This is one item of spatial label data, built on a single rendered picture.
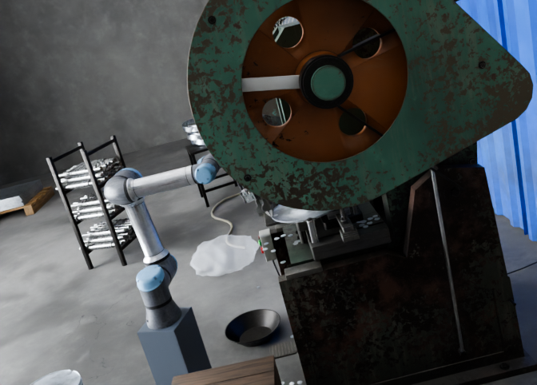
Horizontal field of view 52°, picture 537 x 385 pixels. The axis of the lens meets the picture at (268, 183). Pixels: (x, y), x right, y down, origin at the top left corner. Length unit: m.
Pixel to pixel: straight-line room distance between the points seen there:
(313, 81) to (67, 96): 7.73
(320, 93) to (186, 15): 7.20
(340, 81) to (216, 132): 0.40
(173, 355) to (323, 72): 1.38
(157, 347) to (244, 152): 1.07
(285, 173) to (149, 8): 7.24
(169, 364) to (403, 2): 1.69
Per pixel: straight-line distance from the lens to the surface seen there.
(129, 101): 8.94
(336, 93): 1.61
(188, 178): 2.11
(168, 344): 2.40
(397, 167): 1.77
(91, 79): 9.02
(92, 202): 4.44
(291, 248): 2.24
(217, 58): 1.64
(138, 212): 2.37
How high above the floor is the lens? 1.56
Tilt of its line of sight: 17 degrees down
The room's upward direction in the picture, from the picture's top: 15 degrees counter-clockwise
